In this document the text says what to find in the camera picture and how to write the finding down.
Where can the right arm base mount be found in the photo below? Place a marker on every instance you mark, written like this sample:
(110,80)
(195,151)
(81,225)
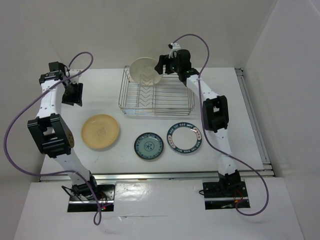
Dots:
(217,199)

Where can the navy rimmed lettered plate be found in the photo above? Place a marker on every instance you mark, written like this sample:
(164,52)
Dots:
(182,137)

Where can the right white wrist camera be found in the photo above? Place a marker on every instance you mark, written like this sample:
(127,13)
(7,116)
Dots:
(174,46)

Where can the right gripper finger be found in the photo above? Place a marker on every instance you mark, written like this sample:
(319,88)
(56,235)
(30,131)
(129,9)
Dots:
(160,65)
(168,70)

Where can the aluminium front rail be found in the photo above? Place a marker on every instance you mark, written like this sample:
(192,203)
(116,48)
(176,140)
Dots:
(158,176)

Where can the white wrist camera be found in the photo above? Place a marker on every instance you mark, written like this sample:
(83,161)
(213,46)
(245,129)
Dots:
(174,46)
(74,75)

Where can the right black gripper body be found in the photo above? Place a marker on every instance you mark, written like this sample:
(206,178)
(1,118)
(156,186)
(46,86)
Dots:
(173,62)

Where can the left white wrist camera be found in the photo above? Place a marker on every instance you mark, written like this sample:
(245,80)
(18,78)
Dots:
(74,75)

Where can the small blue patterned plate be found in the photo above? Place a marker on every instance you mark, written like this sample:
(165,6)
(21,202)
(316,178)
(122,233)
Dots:
(148,146)

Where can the tan yellow plate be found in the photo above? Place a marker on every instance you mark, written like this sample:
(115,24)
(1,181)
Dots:
(100,131)

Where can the cream plate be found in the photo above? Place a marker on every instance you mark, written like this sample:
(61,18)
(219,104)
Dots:
(142,71)

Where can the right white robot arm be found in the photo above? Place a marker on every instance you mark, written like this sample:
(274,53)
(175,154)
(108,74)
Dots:
(214,111)

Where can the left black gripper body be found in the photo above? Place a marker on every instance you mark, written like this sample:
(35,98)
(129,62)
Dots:
(71,88)

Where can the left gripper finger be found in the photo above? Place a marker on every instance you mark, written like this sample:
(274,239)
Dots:
(77,94)
(69,99)

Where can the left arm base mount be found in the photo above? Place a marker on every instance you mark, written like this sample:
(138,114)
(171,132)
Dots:
(80,204)

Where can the chrome wire dish rack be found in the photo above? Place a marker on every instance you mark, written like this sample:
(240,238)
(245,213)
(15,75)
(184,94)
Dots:
(168,98)

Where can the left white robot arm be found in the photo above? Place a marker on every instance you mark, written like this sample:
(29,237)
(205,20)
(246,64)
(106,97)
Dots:
(51,134)

